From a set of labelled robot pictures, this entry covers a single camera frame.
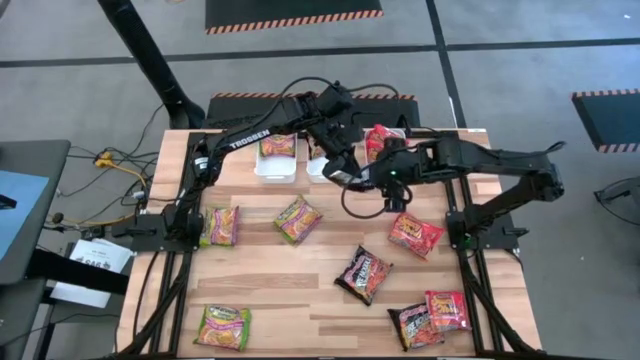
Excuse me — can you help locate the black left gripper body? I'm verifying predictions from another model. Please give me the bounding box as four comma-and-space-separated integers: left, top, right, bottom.
312, 117, 364, 166

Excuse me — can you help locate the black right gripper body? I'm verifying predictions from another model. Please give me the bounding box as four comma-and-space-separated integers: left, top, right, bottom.
369, 137, 421, 189

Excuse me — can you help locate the black Maruchan fire noodle pack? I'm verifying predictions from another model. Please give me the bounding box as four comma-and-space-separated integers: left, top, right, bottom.
387, 302, 446, 352
307, 134, 327, 161
333, 244, 394, 307

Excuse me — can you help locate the pink shrimp ramen packet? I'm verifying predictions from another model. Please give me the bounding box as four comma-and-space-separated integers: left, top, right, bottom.
258, 133, 298, 159

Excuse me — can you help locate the green Maruchan ramen pack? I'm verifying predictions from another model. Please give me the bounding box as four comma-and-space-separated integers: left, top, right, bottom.
193, 304, 253, 353
273, 194, 324, 246
199, 205, 240, 248

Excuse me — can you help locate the white plastic bin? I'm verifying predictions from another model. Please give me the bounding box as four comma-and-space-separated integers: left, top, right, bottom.
305, 133, 332, 185
363, 127, 409, 166
253, 130, 299, 184

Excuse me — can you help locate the black hazard-striped floor mat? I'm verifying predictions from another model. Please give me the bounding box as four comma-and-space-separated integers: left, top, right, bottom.
203, 91, 422, 131
204, 0, 385, 36
570, 88, 640, 154

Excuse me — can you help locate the white printed paper sheet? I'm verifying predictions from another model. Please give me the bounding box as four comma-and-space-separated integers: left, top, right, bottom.
48, 238, 135, 310

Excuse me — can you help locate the dark grey desk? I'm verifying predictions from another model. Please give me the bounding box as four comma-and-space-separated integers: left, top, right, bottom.
0, 139, 72, 287

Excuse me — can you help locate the black desk beam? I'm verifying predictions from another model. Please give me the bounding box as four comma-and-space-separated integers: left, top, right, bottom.
24, 248, 131, 297

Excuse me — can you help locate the blue sheet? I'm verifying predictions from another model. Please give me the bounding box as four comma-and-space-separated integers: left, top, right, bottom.
0, 169, 51, 262

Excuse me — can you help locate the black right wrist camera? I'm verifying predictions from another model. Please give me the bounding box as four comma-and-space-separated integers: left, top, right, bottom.
383, 188, 409, 214

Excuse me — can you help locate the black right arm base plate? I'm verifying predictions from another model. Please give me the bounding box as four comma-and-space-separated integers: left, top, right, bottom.
446, 208, 530, 252

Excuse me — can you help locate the black aluminium table frame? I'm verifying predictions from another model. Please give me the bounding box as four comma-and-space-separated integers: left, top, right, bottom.
117, 128, 546, 360

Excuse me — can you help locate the black camera stand pole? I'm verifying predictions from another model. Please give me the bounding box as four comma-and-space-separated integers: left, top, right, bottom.
96, 0, 207, 130

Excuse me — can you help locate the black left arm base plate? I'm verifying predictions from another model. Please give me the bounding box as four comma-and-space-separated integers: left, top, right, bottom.
110, 213, 204, 254

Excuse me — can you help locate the yellow cable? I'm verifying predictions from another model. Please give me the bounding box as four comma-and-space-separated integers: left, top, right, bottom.
59, 162, 149, 227

